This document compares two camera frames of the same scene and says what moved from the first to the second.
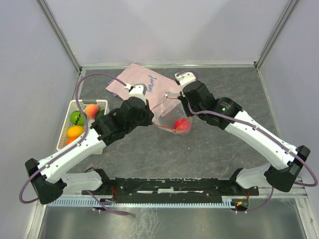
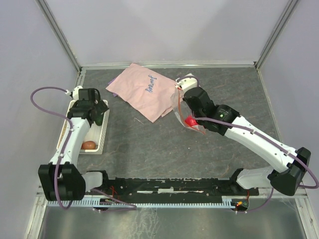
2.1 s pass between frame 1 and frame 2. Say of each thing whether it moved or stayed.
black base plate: stayed
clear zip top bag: moved
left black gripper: moved
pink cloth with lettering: stayed
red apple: moved
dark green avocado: stayed
